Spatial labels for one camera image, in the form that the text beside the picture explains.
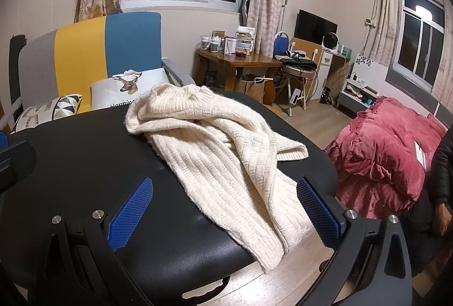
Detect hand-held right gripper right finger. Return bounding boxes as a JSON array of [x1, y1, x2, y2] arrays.
[[296, 176, 413, 306]]

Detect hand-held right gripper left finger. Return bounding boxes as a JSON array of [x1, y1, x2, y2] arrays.
[[37, 177, 154, 306]]

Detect cream knit sweater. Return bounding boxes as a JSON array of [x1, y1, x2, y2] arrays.
[[125, 83, 317, 273]]

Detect triangle pattern pillow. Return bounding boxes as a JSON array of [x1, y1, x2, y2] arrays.
[[10, 94, 84, 133]]

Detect pink bed quilt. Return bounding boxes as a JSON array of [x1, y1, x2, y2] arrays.
[[326, 96, 448, 222]]

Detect white deer print pillow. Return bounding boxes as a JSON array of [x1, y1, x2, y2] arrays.
[[90, 68, 178, 112]]

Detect white paper card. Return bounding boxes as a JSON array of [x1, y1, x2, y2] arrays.
[[412, 141, 434, 167]]

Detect brown paper bag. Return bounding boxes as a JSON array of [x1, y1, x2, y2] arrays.
[[236, 75, 273, 105]]

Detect wooden side cabinet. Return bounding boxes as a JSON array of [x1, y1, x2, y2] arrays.
[[317, 50, 349, 101]]

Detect dark green cloth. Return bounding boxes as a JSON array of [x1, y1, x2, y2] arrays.
[[279, 56, 316, 71]]

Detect white bedside shelf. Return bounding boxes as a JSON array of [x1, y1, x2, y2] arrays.
[[336, 54, 390, 112]]

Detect grey headboard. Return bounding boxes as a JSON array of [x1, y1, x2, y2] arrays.
[[385, 66, 453, 135]]

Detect grey yellow blue sofa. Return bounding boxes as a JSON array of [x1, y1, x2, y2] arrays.
[[0, 11, 197, 137]]

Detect wooden desk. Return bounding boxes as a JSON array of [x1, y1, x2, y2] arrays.
[[196, 48, 284, 105]]

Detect leaning wooden board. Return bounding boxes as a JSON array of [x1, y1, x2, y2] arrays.
[[288, 37, 322, 101]]

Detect white desk fan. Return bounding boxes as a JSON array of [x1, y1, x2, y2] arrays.
[[323, 31, 338, 52]]

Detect blue back folding chair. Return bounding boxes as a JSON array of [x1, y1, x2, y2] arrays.
[[274, 31, 319, 117]]

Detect black television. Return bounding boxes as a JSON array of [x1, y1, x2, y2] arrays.
[[294, 9, 338, 46]]

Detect side sliding window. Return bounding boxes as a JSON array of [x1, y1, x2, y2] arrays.
[[386, 0, 446, 94]]

